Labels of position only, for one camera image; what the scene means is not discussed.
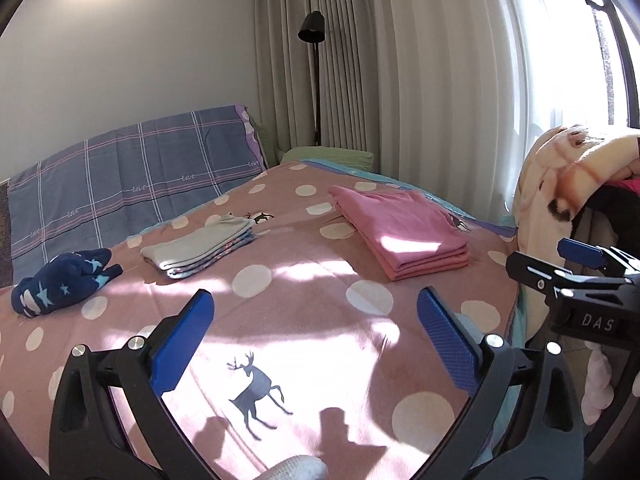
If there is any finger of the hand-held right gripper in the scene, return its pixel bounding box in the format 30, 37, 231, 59
557, 238, 640, 277
505, 250, 640, 307

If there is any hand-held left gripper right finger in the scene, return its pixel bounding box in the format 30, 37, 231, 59
415, 287, 585, 480

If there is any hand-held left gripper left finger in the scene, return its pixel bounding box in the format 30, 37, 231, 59
48, 289, 221, 480

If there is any pink long-sleeve shirt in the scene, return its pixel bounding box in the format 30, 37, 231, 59
327, 185, 472, 282

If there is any stack of folded pale clothes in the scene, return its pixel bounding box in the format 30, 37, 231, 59
139, 213, 257, 279

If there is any person's left hand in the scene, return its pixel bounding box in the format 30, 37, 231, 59
257, 454, 329, 480

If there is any pale pink fuzzy cloth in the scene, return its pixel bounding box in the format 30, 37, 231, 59
581, 344, 615, 427

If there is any cream plush blanket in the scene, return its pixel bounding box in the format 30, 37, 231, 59
514, 125, 640, 281

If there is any pink polka dot blanket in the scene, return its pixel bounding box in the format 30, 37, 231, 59
0, 159, 521, 480

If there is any navy star plush cloth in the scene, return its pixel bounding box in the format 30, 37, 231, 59
11, 248, 124, 320

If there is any purple plaid pillow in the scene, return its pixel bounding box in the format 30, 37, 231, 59
0, 105, 269, 282

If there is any green pillow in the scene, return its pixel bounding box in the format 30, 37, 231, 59
277, 146, 375, 172

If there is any beige curtain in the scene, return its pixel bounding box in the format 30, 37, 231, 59
254, 0, 591, 221

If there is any black floor lamp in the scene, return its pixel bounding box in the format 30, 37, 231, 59
298, 10, 327, 147

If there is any dark window frame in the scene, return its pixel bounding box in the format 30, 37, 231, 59
582, 0, 640, 128

